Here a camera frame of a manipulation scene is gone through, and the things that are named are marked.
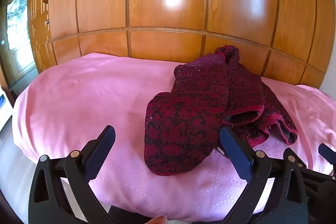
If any wooden panelled wardrobe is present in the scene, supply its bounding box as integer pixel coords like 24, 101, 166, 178
29, 0, 335, 88

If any pink bed sheet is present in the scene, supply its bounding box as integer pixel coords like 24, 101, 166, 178
11, 52, 336, 222

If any person's left hand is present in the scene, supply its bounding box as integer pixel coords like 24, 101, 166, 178
145, 215, 168, 224

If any glass panelled door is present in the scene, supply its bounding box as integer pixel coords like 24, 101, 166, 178
1, 0, 35, 86

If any dark red floral garment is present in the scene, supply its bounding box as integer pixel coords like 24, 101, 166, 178
144, 46, 298, 176

